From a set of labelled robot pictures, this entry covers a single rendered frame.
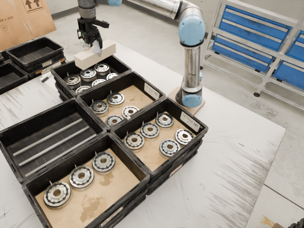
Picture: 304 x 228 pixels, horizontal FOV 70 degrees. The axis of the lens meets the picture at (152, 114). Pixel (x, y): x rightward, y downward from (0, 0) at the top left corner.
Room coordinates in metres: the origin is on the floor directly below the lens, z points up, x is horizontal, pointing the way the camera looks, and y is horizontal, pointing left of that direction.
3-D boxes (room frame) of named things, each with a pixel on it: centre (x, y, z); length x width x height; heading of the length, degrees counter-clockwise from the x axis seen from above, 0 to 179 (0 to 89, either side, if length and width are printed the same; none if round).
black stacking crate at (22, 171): (0.56, 0.44, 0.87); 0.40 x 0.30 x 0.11; 139
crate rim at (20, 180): (0.56, 0.44, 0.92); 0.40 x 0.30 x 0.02; 139
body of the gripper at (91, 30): (0.98, 0.36, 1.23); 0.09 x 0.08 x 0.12; 148
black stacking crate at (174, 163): (0.66, -0.05, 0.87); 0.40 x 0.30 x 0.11; 139
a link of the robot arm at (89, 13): (0.99, 0.35, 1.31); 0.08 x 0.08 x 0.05
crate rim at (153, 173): (0.66, -0.05, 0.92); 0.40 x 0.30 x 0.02; 139
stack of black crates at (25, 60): (1.68, 1.14, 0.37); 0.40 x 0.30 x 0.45; 148
